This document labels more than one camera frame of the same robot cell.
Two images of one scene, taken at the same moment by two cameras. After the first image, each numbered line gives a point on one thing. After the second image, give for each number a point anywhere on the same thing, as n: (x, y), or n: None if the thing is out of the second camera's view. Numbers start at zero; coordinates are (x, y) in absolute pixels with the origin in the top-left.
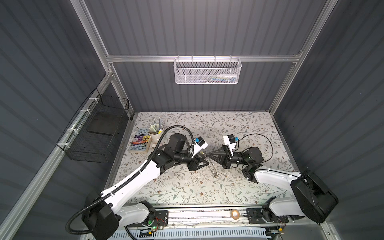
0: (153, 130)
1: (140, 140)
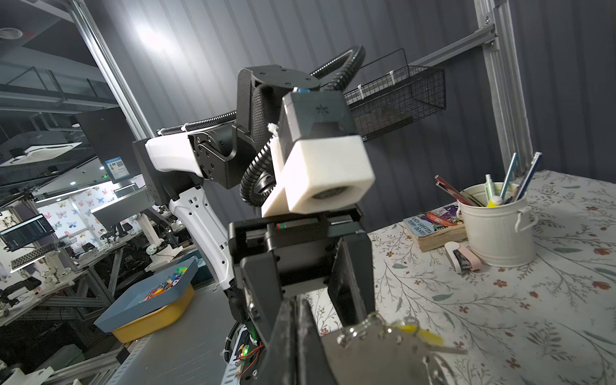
0: (499, 224)
1: (437, 228)
